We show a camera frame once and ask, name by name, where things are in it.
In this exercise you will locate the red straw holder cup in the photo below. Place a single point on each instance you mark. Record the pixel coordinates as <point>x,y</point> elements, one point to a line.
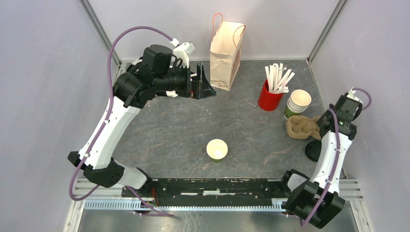
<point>268,101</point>

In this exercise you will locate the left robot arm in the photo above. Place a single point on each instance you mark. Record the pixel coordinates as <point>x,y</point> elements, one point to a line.
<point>161,71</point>

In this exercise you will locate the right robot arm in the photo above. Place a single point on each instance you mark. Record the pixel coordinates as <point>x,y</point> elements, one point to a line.
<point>316,200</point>

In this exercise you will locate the paper takeout bag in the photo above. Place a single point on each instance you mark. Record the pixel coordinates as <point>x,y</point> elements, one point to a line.
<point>225,52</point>

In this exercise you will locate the brown cardboard cup carrier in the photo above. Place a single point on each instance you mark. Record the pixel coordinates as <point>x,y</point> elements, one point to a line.
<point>302,127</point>

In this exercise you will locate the green paper coffee cup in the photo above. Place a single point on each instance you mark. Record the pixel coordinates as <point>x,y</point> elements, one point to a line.
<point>217,150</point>

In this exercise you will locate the white wrapped straws bundle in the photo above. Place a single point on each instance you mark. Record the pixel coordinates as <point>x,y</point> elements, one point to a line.
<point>278,77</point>

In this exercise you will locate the stack of paper cups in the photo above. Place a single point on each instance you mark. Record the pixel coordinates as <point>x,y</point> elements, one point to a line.
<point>297,103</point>

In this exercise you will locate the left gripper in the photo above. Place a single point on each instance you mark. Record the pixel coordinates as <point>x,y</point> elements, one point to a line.
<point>199,89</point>

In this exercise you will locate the metal cable duct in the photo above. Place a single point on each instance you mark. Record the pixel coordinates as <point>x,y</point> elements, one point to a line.
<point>138,206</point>

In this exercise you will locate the black cup lid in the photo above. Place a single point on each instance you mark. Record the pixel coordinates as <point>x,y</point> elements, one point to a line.
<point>313,150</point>

